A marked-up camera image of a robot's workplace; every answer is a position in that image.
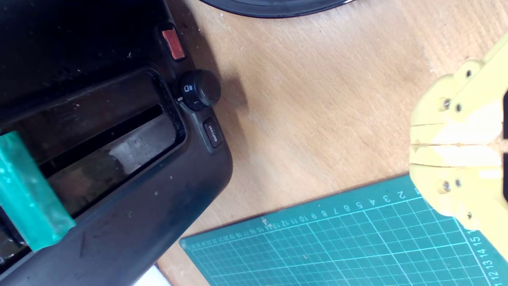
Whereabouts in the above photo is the green taped toaster lever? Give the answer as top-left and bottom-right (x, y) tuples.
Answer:
(0, 131), (77, 252)

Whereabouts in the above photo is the black two-slot toaster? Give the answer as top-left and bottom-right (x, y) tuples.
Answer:
(0, 0), (234, 286)

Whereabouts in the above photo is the green cutting mat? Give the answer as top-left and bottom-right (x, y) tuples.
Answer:
(179, 174), (508, 286)

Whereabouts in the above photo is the black plate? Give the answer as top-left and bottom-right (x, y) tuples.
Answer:
(198, 0), (354, 19)

